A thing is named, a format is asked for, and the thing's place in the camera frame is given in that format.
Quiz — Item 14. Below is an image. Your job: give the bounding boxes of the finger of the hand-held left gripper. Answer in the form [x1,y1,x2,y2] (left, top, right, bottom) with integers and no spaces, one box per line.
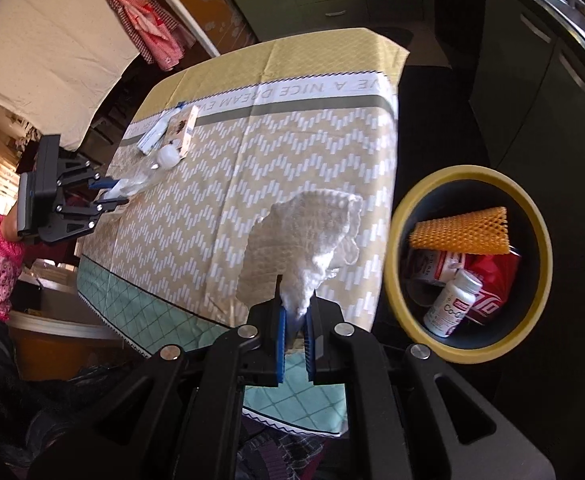
[60,159,118,191]
[37,198,130,245]

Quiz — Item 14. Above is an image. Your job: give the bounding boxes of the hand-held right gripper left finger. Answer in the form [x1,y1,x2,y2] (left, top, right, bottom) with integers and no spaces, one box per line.
[27,275,288,480]

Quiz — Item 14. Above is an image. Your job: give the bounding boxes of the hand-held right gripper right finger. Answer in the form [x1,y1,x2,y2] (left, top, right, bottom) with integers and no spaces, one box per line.
[305,290,557,480]

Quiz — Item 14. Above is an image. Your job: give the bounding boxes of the clear plastic bottle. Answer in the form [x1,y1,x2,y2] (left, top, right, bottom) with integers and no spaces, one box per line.
[103,144,182,201]

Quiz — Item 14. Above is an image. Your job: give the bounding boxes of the white pill bottle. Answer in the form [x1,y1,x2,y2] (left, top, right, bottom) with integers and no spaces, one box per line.
[423,269,484,338]

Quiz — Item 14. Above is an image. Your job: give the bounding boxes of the white and red carton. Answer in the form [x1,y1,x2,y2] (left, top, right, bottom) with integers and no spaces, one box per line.
[407,249,468,288]

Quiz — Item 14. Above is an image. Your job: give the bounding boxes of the yellow foam fruit net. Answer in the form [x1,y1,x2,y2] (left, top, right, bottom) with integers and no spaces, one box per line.
[409,206,510,256]

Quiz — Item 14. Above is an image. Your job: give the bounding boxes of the crushed soda can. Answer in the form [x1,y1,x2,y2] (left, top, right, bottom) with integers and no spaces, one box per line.
[465,254,523,327]

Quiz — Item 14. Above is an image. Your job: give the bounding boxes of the dark trash bin yellow rim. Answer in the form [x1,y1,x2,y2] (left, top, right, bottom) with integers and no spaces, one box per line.
[383,165,554,365]

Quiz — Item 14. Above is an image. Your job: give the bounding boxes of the blue and white packet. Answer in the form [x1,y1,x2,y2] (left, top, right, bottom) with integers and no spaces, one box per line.
[137,115,173,155]

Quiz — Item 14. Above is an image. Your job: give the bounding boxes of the plaid cloth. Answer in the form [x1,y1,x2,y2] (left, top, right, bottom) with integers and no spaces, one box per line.
[237,407,348,480]

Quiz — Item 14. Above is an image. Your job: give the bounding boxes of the white and brown box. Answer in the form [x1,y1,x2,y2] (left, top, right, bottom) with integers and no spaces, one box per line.
[165,106,199,157]

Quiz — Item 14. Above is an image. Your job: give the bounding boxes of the white hanging sheet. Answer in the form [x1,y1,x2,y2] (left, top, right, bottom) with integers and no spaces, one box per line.
[0,0,140,148]

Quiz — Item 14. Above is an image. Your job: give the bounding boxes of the orange tub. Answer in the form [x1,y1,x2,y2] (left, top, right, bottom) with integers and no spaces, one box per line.
[8,307,123,381]

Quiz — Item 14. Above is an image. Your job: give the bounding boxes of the red checked apron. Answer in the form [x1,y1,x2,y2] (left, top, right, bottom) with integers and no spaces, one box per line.
[85,0,193,72]

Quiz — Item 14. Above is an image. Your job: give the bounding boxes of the patterned tablecloth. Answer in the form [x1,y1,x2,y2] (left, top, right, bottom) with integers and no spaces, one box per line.
[75,27,410,438]

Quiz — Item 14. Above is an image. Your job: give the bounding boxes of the sliding glass door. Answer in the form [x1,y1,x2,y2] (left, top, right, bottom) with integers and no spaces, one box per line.
[137,0,258,56]

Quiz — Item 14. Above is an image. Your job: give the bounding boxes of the dark cloth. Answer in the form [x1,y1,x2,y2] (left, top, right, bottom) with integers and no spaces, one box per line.
[0,312,138,480]

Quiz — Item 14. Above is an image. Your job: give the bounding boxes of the green lower kitchen cabinets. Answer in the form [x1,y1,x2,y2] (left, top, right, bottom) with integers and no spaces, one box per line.
[220,0,585,181]

